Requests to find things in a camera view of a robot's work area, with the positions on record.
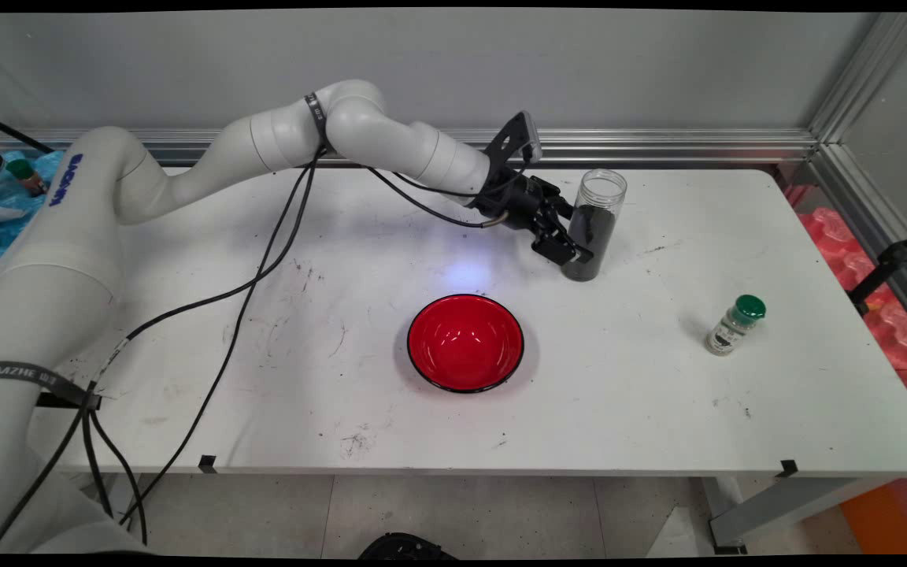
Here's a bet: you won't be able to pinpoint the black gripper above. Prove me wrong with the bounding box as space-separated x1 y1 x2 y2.
469 168 595 266

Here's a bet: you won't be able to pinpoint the clear jar with black seeds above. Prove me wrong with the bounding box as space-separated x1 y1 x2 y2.
561 169 628 283

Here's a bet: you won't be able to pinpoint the red bowl with black rim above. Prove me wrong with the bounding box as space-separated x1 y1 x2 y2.
407 294 526 394

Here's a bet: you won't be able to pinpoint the green-capped spice bottle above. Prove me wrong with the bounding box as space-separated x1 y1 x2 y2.
705 295 767 357

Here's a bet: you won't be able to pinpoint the black tripod stand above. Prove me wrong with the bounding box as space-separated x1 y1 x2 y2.
847 214 907 316

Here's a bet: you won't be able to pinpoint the grey table leg with foot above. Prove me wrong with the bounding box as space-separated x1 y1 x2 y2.
702 475 895 554

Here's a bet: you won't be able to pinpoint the red plastic bags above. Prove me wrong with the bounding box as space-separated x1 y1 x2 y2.
783 185 907 432

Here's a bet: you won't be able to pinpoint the black round floor object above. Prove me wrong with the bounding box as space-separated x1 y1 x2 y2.
357 532 458 561

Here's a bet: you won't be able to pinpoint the orange box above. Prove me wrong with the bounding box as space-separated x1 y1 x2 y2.
839 472 907 554

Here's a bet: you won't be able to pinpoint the small bottle with green lid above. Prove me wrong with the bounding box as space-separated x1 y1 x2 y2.
5 157 50 198

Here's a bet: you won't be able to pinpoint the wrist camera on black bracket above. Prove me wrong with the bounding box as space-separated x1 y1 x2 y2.
483 110 543 179

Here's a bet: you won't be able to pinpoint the long aluminium frame rail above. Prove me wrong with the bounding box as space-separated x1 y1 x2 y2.
0 128 818 168

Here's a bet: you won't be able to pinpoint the dark velcro strap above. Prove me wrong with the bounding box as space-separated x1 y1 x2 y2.
304 92 330 152

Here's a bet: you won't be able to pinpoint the short aluminium frame rail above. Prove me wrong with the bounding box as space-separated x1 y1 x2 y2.
809 143 907 347

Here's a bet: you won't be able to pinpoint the aluminium frame post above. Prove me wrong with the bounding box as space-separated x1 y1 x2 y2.
806 12 907 146

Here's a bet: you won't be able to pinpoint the black cable with metal plug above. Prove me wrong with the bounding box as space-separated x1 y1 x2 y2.
0 146 502 552

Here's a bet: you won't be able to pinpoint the thin black cable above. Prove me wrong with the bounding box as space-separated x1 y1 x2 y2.
0 108 54 155

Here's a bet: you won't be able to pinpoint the grey printed velcro strap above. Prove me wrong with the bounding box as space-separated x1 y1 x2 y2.
0 361 102 410

